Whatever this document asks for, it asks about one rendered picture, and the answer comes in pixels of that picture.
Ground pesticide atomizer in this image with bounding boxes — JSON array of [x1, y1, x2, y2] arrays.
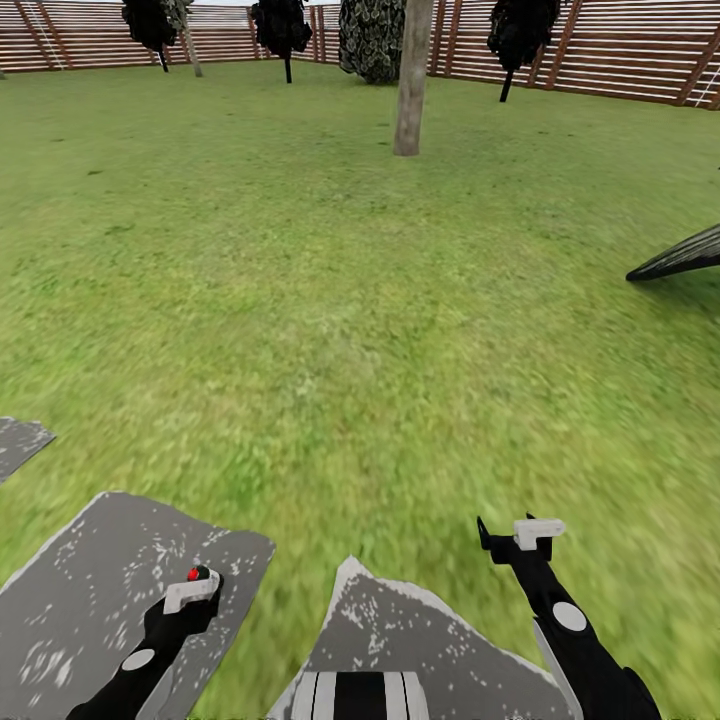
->
[[188, 564, 223, 582]]

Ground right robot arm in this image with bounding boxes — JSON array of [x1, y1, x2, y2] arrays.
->
[[478, 517, 661, 720]]

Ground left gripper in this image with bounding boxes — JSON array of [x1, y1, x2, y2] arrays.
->
[[145, 588, 221, 646]]

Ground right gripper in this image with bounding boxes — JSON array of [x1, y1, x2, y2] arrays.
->
[[478, 522, 553, 582]]

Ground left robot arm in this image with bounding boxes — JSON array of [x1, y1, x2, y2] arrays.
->
[[66, 577, 221, 720]]

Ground robot trunk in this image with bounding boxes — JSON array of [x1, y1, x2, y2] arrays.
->
[[292, 670, 428, 720]]

